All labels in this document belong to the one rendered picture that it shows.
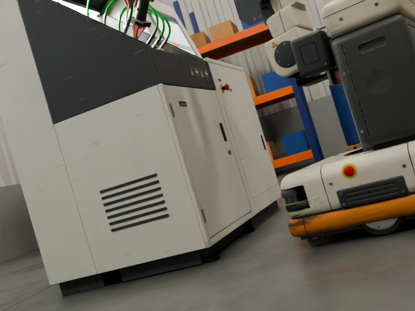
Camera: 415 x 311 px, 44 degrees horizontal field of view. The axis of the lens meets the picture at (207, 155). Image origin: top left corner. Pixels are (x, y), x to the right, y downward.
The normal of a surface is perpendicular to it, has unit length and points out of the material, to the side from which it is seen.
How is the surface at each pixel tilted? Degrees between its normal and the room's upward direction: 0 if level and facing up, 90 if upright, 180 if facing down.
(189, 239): 90
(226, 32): 90
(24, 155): 90
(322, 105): 90
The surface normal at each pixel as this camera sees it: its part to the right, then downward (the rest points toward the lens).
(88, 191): -0.36, 0.08
